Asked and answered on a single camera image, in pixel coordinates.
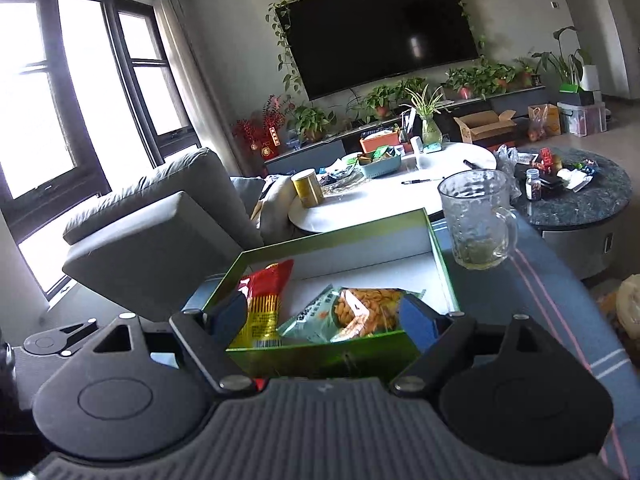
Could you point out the black wall television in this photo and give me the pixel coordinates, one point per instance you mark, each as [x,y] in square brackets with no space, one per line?
[380,30]

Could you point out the black pen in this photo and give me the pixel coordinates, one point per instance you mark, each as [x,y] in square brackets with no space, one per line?
[422,180]

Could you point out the crumpled clear plastic bag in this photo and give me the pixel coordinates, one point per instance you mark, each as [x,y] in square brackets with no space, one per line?
[507,170]

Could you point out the pale green peanut snack packet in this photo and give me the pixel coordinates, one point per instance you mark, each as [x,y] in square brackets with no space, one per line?
[320,317]

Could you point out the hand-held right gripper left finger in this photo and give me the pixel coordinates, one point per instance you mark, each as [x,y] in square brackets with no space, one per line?
[227,317]

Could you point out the tall plant in white pot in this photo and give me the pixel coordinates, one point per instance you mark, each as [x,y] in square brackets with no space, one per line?
[590,77]

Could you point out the small dark potted plant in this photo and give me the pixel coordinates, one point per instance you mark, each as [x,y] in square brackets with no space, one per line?
[527,72]

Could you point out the green cardboard box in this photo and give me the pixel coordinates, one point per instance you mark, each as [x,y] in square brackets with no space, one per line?
[350,360]

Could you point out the grey television cabinet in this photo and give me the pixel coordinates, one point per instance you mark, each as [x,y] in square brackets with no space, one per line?
[320,152]

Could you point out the yellow tin can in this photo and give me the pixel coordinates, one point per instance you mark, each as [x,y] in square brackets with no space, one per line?
[307,190]

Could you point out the grey sofa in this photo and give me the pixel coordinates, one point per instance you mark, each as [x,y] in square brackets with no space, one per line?
[160,230]

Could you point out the clear plastic storage box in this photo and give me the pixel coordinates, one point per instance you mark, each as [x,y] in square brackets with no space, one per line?
[582,120]

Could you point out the clear glass mug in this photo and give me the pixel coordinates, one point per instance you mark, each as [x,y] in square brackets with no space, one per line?
[475,210]

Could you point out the clear plastic bag of fruit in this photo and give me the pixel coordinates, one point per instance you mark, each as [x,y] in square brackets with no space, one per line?
[536,125]

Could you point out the red berry decoration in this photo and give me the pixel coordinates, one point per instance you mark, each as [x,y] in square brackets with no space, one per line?
[265,130]

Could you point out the red package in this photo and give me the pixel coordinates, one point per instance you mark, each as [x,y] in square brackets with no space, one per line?
[550,160]

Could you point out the spider plant in glass vase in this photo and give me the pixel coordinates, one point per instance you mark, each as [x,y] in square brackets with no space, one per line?
[431,130]

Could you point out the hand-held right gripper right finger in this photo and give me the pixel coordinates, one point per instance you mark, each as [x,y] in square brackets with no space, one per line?
[415,320]

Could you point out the dark marble round table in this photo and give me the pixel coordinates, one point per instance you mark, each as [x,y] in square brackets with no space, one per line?
[575,215]

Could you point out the white crumpled tissue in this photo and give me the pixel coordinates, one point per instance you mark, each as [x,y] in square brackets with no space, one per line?
[572,179]

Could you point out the orange storage box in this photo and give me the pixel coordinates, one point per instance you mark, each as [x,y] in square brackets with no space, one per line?
[380,144]

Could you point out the row of leafy potted plants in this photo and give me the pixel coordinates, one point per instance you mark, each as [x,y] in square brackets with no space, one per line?
[480,80]

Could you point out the teal plastic basket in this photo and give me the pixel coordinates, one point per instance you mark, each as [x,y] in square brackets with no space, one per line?
[382,167]

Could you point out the small jar with red contents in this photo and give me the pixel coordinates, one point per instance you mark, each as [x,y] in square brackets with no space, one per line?
[533,187]

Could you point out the red and yellow snack packet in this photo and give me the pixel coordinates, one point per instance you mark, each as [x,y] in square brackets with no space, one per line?
[265,305]

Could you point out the green ivy vine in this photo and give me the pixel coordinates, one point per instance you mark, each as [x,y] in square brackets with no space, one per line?
[286,75]

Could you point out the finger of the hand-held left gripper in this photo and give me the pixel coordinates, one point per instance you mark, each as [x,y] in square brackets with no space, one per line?
[75,334]

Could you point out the blue striped tablecloth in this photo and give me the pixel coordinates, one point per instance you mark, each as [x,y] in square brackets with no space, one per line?
[500,295]

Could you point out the beige pillow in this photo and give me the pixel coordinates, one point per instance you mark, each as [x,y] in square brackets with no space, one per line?
[272,210]

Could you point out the white oval table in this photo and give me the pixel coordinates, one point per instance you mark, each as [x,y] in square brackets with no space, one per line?
[380,200]

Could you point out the bushy potted pothos plant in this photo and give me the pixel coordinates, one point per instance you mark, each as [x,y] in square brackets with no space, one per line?
[310,120]

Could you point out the dark framed window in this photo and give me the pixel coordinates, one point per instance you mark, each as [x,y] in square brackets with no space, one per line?
[55,110]

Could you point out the yellow paper bag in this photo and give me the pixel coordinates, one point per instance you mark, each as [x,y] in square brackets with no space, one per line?
[552,120]

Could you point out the pale yellow bag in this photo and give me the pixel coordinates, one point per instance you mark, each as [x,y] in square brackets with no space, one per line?
[630,310]

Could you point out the potted plant in red pot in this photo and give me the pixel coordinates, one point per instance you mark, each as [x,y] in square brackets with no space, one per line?
[382,100]

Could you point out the green lidded box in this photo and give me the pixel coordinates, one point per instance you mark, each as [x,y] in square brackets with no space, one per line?
[577,95]

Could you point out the open cardboard box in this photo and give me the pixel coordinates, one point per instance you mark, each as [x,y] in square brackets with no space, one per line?
[487,130]

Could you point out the beige curtain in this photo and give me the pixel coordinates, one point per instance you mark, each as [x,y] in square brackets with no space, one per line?
[195,90]

